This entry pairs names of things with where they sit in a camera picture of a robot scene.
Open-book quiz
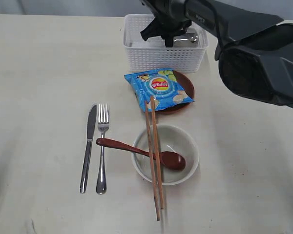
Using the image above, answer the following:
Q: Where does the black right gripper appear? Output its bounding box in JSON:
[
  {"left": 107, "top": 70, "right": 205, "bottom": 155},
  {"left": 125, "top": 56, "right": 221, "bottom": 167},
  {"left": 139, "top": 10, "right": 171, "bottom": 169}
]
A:
[{"left": 140, "top": 18, "right": 192, "bottom": 47}]

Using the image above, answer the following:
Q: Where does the stainless steel cup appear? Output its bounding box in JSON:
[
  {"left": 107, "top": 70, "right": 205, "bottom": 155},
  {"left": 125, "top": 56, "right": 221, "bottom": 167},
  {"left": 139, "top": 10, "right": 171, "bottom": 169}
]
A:
[{"left": 173, "top": 28, "right": 198, "bottom": 48}]

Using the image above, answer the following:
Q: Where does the brown wooden bowl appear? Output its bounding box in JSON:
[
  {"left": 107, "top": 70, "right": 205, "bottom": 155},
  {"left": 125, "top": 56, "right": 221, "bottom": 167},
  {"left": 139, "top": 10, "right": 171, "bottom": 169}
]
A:
[{"left": 156, "top": 70, "right": 195, "bottom": 115}]

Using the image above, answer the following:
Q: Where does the blue snack bag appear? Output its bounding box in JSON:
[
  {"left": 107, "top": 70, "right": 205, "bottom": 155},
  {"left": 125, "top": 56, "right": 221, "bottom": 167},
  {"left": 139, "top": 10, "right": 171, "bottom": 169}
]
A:
[{"left": 124, "top": 69, "right": 194, "bottom": 112}]

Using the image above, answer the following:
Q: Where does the silver metal fork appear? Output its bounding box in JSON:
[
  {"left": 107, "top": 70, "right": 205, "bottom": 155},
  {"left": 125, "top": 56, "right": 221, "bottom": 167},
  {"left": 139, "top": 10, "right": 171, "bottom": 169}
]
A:
[{"left": 96, "top": 104, "right": 109, "bottom": 195}]

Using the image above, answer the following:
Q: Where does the white floral ceramic dish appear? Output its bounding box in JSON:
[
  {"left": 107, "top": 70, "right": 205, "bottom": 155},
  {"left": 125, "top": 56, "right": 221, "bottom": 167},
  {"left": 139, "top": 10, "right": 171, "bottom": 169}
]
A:
[{"left": 131, "top": 124, "right": 199, "bottom": 186}]

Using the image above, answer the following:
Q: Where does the silver table knife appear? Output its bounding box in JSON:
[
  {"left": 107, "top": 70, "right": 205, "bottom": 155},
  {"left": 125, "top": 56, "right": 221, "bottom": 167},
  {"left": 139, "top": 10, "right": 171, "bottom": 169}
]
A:
[{"left": 80, "top": 104, "right": 97, "bottom": 194}]

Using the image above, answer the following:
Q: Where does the brown wooden spoon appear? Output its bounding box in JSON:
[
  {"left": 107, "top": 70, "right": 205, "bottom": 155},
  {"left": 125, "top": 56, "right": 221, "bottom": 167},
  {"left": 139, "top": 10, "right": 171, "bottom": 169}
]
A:
[{"left": 96, "top": 138, "right": 186, "bottom": 171}]

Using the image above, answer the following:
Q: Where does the wooden chopstick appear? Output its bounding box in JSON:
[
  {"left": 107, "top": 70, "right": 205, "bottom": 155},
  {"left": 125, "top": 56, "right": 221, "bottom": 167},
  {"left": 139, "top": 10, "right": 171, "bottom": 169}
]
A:
[
  {"left": 144, "top": 101, "right": 160, "bottom": 221},
  {"left": 150, "top": 96, "right": 165, "bottom": 210}
]

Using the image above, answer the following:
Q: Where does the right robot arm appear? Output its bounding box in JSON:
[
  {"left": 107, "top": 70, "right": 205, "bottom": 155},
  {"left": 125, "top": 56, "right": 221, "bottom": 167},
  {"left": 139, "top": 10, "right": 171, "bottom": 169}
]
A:
[{"left": 141, "top": 0, "right": 293, "bottom": 109}]

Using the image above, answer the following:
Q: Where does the white perforated plastic basket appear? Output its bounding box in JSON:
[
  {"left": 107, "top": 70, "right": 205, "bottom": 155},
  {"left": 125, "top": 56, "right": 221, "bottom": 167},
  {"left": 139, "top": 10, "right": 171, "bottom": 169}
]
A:
[{"left": 123, "top": 14, "right": 209, "bottom": 73}]

